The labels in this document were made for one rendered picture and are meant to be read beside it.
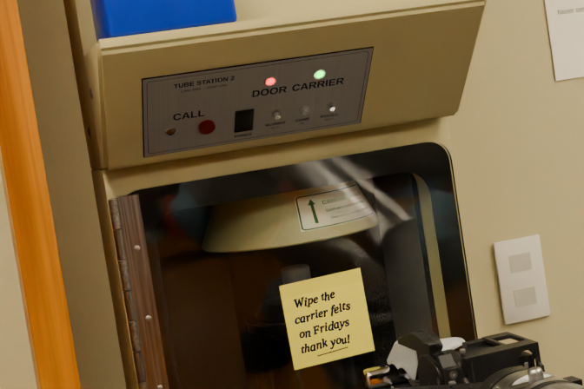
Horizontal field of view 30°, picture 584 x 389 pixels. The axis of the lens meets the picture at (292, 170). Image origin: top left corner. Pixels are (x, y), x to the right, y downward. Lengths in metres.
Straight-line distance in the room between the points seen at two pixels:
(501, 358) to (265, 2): 0.37
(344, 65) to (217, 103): 0.11
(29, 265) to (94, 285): 0.54
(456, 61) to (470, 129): 0.56
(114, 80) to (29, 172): 0.09
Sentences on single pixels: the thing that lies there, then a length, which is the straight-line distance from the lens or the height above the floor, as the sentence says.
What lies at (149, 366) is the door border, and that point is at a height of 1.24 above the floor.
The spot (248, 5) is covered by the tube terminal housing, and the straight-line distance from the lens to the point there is 0.97.
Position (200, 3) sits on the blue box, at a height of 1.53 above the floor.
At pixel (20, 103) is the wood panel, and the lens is 0.84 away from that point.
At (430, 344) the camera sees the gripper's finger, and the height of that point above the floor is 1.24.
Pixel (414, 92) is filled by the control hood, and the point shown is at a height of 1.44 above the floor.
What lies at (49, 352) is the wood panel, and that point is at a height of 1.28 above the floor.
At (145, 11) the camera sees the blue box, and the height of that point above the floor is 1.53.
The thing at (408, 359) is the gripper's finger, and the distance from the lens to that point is 0.90.
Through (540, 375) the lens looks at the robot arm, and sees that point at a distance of 0.75.
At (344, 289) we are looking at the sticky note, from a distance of 0.98.
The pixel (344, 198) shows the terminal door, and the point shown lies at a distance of 0.97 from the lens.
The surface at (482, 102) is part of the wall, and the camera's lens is 1.51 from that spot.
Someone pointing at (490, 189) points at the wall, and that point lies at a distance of 1.51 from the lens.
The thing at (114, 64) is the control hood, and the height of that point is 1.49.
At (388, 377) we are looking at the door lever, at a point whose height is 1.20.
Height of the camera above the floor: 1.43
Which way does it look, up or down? 3 degrees down
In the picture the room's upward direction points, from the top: 9 degrees counter-clockwise
